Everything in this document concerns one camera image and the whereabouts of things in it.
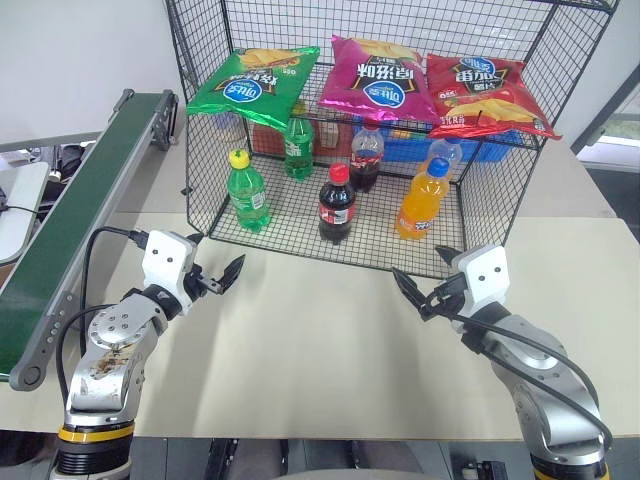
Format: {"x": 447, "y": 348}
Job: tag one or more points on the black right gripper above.
{"x": 447, "y": 300}

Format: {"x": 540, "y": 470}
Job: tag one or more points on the cola bottle red cap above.
{"x": 336, "y": 210}

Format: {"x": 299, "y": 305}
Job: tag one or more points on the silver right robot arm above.
{"x": 540, "y": 380}

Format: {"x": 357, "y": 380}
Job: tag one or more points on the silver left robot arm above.
{"x": 107, "y": 360}

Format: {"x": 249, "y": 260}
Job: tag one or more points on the red box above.
{"x": 267, "y": 140}

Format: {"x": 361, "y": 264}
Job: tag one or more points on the blue plastic crate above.
{"x": 500, "y": 145}

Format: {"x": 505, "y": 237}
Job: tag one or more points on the cola bottle blue label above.
{"x": 367, "y": 160}

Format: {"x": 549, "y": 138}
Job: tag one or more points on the white side desk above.
{"x": 22, "y": 210}

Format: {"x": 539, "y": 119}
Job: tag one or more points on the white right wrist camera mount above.
{"x": 482, "y": 277}

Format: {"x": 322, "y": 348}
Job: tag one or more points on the green chips bag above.
{"x": 250, "y": 87}

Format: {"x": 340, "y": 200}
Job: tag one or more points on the green conveyor belt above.
{"x": 75, "y": 220}

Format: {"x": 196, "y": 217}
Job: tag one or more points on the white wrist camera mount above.
{"x": 167, "y": 252}
{"x": 482, "y": 277}

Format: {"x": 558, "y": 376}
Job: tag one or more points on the purple chips bag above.
{"x": 377, "y": 85}

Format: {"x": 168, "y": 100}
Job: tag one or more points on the green soda bottle yellow cap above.
{"x": 248, "y": 200}

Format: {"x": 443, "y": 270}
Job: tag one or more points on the red chips bag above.
{"x": 482, "y": 100}

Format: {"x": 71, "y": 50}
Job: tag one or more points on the orange soda bottle blue cap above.
{"x": 447, "y": 149}
{"x": 422, "y": 205}

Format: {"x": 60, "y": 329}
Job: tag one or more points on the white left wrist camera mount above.
{"x": 167, "y": 252}

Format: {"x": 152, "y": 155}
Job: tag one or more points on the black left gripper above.
{"x": 196, "y": 285}

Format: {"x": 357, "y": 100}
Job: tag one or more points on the white cardboard box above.
{"x": 330, "y": 134}

